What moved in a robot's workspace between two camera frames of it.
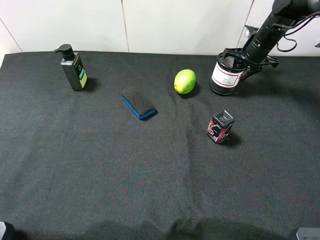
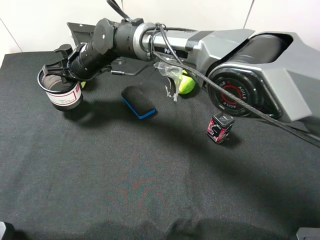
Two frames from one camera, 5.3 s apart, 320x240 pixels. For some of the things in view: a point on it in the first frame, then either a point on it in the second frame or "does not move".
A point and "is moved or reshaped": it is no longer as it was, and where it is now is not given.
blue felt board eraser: x=141 y=105 does not move
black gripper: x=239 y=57 -> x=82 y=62
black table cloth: x=148 y=152 does not move
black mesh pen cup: x=225 y=75 is moved or reshaped
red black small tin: x=219 y=126 does not move
